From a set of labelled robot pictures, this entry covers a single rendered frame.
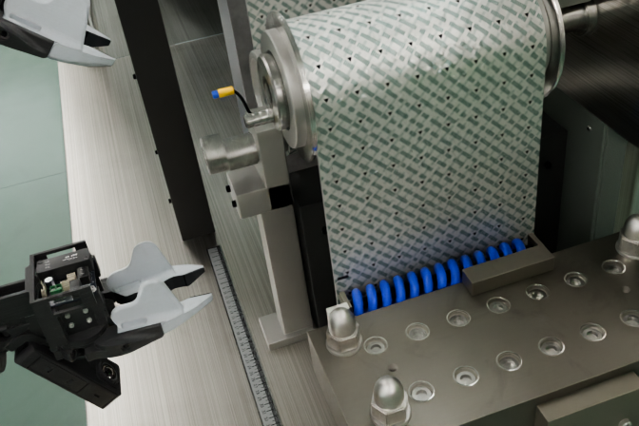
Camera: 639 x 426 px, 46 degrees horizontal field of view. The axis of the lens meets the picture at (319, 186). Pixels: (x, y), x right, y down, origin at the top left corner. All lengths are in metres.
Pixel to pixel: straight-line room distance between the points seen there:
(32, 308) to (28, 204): 2.36
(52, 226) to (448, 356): 2.28
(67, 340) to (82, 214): 0.55
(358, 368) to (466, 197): 0.21
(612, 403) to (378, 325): 0.23
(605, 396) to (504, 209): 0.22
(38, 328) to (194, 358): 0.27
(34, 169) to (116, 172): 1.94
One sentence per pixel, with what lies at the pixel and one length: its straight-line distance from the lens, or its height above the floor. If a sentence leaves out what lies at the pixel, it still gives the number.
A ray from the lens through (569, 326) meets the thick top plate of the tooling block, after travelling 0.78.
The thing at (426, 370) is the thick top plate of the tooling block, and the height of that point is 1.03.
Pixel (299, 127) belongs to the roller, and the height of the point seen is 1.24.
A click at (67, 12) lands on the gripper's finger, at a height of 1.38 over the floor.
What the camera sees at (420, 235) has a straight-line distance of 0.80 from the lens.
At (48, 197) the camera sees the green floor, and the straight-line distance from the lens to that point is 3.06.
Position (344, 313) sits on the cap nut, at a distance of 0.73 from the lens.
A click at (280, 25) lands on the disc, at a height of 1.32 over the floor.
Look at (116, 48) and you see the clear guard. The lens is 1.73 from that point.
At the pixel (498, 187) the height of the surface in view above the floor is 1.11.
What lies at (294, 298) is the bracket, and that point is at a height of 0.97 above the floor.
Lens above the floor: 1.59
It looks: 35 degrees down
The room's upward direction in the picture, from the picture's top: 8 degrees counter-clockwise
